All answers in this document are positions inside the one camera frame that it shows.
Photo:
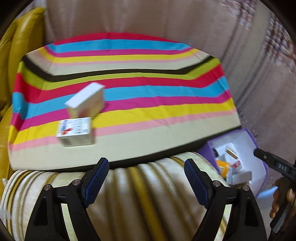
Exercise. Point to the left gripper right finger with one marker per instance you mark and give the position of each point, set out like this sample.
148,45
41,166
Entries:
245,220

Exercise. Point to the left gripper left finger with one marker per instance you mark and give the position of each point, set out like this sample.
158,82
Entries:
47,221

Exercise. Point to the white orange soap box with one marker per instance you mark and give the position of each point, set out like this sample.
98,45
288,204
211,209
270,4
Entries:
223,167

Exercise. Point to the white gold toothpaste box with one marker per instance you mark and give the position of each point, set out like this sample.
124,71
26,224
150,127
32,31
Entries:
232,152

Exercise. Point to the white yellow-sided box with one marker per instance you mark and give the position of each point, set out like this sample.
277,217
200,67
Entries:
88,102

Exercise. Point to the small white silver box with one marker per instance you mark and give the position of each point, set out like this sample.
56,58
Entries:
240,178

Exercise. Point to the small red grey packet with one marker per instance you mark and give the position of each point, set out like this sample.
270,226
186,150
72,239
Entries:
237,166

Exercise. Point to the black Dormi box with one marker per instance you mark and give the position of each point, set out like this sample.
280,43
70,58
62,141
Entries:
215,152

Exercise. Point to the person's right hand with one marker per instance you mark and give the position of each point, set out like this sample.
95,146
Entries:
290,195

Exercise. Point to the purple storage box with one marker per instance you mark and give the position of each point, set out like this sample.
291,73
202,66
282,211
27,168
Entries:
244,143

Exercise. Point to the beige striped blanket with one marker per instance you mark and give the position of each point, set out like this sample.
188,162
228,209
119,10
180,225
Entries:
152,201

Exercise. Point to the white blue red medicine box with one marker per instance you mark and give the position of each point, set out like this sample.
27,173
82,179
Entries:
75,132

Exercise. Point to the rainbow striped cloth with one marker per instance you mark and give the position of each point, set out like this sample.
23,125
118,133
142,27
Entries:
160,98

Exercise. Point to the yellow leather cushion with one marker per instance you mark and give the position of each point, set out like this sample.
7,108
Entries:
24,34

